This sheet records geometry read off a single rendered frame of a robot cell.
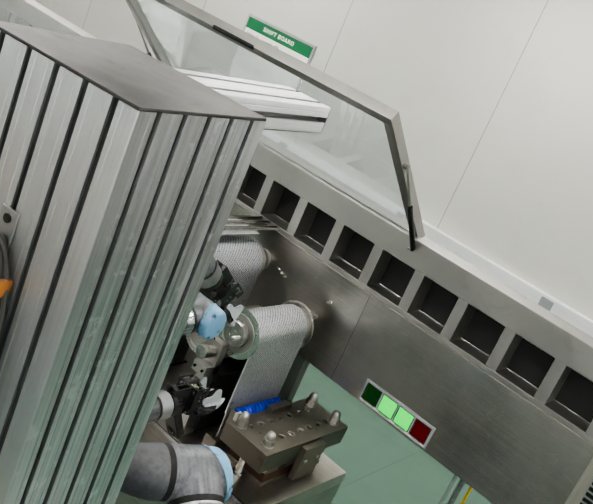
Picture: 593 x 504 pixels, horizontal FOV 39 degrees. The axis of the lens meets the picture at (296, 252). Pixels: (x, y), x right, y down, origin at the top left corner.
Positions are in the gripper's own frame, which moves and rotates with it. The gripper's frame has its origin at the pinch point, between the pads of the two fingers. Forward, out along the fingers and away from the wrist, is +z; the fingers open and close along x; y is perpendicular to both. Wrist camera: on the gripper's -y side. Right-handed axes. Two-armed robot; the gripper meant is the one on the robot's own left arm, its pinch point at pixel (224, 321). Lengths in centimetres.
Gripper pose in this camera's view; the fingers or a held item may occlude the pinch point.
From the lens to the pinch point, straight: 220.9
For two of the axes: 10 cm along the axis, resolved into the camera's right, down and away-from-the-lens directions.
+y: 6.7, -6.9, 2.8
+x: -7.1, -4.9, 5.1
